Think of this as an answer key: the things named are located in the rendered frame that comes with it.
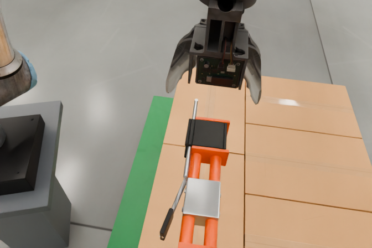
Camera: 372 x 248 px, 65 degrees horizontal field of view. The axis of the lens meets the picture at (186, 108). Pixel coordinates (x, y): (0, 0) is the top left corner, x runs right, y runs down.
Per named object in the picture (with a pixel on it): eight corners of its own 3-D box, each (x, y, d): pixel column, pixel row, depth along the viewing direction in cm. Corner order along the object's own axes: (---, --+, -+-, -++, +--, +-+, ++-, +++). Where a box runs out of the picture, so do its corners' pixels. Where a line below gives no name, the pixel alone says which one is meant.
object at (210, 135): (225, 166, 61) (229, 153, 57) (190, 161, 61) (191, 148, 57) (227, 134, 66) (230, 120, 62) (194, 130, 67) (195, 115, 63)
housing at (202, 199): (217, 228, 52) (221, 218, 49) (180, 223, 53) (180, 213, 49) (220, 192, 57) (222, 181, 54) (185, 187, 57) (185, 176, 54)
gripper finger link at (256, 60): (241, 86, 46) (213, 45, 41) (241, 78, 47) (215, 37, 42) (270, 76, 44) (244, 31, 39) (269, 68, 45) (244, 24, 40)
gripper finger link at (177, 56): (162, 62, 45) (199, 24, 39) (164, 56, 46) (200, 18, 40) (186, 78, 47) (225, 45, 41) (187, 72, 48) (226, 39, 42)
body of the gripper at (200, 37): (185, 87, 40) (189, 2, 31) (193, 48, 45) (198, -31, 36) (242, 94, 39) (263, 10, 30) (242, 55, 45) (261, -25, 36)
